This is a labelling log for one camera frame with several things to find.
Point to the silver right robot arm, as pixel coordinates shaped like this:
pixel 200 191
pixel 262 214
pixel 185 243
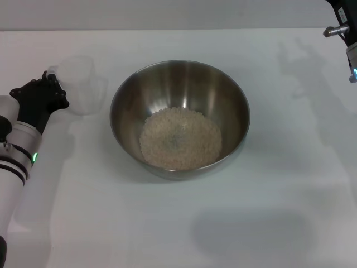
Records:
pixel 352 61

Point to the white rice grains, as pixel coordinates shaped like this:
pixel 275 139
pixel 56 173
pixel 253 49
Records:
pixel 181 139

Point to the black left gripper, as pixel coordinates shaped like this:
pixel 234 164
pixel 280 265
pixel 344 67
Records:
pixel 36 103

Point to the clear plastic measuring cup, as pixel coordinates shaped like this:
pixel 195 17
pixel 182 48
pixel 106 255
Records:
pixel 83 83

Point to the stainless steel mixing bowl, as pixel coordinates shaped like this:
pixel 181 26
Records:
pixel 178 83

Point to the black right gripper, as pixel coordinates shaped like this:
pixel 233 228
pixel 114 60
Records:
pixel 344 14

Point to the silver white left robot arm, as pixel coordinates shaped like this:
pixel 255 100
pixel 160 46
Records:
pixel 14 167

